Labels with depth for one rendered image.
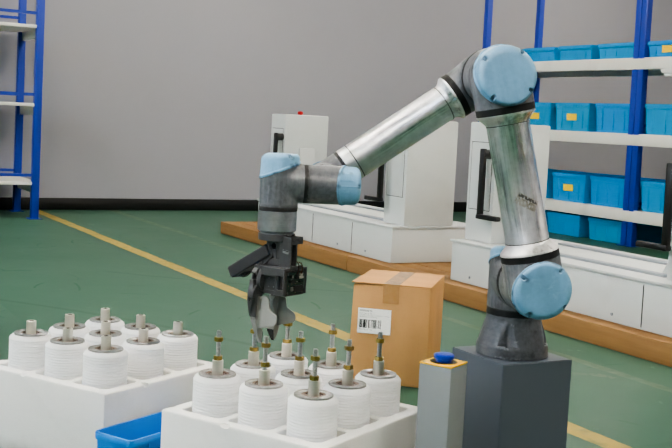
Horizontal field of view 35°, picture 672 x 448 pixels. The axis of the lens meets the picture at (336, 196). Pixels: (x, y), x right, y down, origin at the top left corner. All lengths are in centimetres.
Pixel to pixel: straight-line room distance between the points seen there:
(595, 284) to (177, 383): 212
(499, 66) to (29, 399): 125
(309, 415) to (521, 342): 49
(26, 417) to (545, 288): 117
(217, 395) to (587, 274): 233
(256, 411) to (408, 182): 340
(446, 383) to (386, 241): 335
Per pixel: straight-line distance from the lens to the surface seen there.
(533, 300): 212
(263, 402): 211
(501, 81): 207
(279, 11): 906
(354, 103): 937
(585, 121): 826
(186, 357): 257
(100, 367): 239
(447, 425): 213
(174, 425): 221
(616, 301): 414
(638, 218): 779
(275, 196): 204
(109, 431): 232
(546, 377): 230
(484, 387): 228
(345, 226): 579
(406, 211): 542
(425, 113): 220
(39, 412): 249
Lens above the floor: 77
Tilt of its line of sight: 4 degrees down
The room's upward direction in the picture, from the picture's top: 3 degrees clockwise
